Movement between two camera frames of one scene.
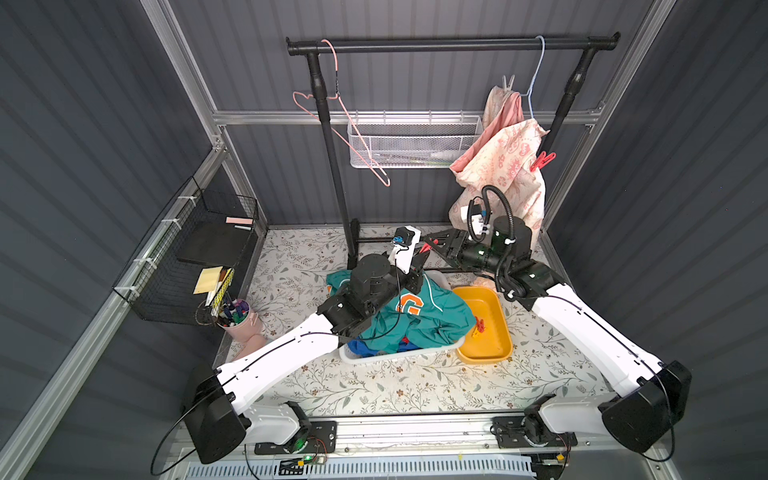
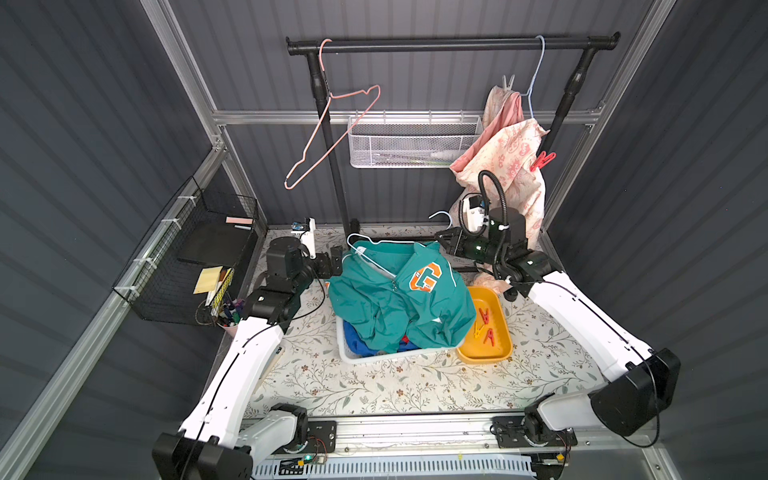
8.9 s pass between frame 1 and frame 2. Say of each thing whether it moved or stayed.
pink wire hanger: moved
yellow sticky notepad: stayed
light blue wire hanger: stayed
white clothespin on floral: stayed
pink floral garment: stayed
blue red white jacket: stayed
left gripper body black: moved
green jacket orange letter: moved
